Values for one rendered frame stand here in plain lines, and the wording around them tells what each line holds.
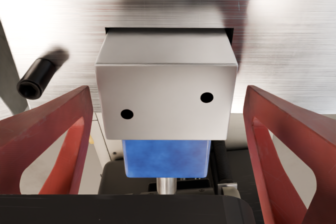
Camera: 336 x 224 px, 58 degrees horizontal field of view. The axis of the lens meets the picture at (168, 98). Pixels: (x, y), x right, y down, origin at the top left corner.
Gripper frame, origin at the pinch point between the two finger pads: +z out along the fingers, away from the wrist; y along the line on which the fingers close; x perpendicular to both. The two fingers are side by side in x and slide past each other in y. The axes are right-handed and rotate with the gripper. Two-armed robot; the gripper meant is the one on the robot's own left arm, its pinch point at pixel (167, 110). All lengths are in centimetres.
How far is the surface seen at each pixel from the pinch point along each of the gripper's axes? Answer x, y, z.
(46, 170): 109, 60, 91
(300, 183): 119, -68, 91
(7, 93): 3.6, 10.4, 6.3
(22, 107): 5.0, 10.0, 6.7
